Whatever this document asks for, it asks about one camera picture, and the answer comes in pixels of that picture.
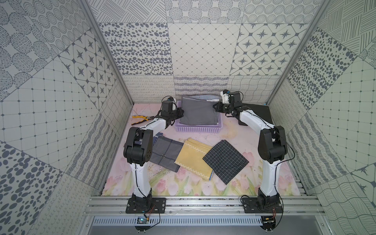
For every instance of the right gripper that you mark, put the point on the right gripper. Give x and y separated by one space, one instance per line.
219 108

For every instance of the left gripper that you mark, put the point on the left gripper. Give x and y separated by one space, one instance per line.
176 111

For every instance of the plain grey pillowcase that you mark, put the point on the plain grey pillowcase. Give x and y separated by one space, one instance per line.
198 110

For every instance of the purple plastic basket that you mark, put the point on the purple plastic basket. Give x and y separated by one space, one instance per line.
202 128

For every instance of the yellow zigzag pillowcase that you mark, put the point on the yellow zigzag pillowcase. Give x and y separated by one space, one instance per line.
191 158

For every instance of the black grid pillowcase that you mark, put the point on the black grid pillowcase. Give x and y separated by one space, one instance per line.
225 161

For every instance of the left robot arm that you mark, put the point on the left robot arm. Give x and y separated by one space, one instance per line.
138 151

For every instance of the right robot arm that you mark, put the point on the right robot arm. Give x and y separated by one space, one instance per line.
272 148

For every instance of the navy striped folded cloth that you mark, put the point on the navy striped folded cloth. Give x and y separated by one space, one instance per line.
155 138

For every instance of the dark grey plaid pillowcase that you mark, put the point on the dark grey plaid pillowcase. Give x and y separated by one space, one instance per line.
165 152

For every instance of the black plastic tool case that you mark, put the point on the black plastic tool case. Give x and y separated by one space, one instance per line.
260 110

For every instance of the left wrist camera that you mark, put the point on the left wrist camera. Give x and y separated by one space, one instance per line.
168 106

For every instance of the yellow handled pliers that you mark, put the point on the yellow handled pliers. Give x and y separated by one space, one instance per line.
141 119

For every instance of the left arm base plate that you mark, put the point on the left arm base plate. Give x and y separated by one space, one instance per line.
138 205

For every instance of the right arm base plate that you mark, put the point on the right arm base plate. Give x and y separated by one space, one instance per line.
252 205

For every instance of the aluminium mounting rail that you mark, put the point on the aluminium mounting rail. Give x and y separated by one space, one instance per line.
202 205

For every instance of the white vented cable duct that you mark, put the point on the white vented cable duct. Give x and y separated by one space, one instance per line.
178 221

